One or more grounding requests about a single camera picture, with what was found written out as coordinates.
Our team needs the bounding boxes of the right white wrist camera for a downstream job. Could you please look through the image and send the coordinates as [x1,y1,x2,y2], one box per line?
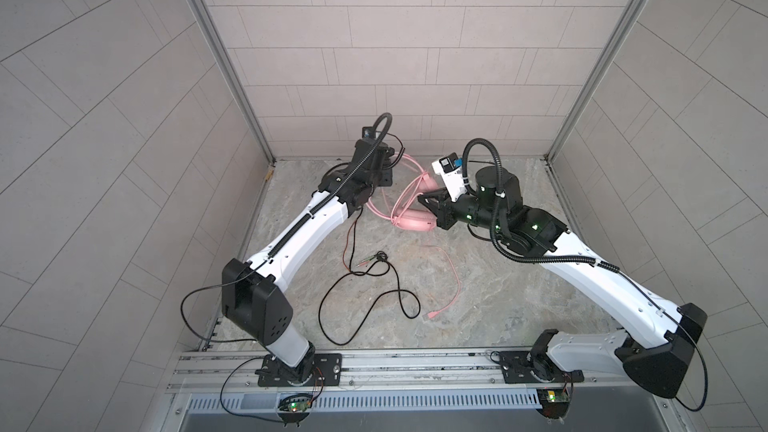
[432,153,467,202]

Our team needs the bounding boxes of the left circuit board green led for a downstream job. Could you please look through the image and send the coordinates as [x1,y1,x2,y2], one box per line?
[277,393,314,415]

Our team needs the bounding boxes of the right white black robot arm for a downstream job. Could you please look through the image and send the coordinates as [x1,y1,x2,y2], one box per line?
[418,156,708,399]

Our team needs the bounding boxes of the aluminium mounting rail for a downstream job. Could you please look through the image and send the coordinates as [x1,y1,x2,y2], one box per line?
[164,344,670,395]

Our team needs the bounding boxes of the right circuit board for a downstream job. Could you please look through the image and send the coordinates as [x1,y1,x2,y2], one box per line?
[536,389,571,420]

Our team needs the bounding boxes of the white black headphones with cable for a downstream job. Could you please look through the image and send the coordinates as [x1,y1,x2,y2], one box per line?
[317,209,422,347]

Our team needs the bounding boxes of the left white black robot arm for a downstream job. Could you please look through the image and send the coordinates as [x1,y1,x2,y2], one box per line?
[221,126,396,384]

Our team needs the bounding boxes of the pink headphones with cable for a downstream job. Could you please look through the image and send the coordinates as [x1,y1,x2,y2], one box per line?
[365,152,462,321]

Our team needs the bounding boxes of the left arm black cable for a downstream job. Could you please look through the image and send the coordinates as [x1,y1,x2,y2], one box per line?
[179,284,259,344]

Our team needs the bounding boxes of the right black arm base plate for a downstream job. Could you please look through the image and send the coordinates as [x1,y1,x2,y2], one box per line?
[490,350,585,384]

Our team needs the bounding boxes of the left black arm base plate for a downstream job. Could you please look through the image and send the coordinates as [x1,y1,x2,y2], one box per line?
[258,349,342,388]

